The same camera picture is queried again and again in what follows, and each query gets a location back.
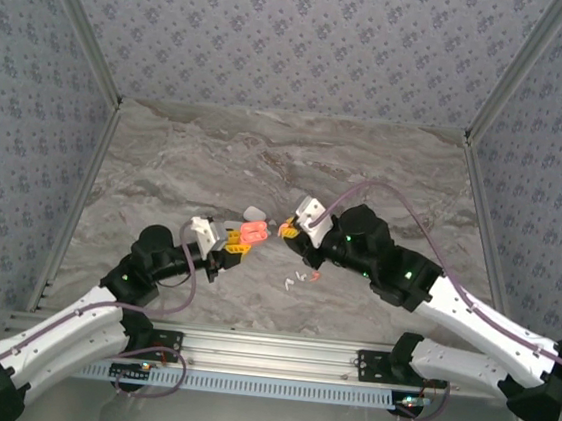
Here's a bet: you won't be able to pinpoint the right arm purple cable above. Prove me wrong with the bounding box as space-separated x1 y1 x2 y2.
289 176 562 421

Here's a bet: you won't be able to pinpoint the wide aluminium base rail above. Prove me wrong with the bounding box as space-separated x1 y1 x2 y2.
2 305 518 401

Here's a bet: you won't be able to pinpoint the aluminium side rail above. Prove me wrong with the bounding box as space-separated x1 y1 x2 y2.
26 95 122 321
446 136 525 316

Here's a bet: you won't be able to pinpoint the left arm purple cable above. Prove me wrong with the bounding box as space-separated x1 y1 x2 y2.
0 204 205 421

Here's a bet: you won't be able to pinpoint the aluminium diagonal frame post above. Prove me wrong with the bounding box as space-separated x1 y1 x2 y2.
21 0 133 107
463 0 562 151

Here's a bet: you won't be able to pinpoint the white slotted cable duct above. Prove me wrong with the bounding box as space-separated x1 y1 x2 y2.
56 353 407 414

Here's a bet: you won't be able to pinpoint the small circuit board with LED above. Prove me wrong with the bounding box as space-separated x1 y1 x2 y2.
108 359 154 385
392 390 433 416

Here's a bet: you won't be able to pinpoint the pink earbud charging case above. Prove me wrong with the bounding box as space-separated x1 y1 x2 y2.
237 217 272 246

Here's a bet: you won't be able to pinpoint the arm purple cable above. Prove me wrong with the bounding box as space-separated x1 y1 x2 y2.
0 204 205 421
289 176 562 421

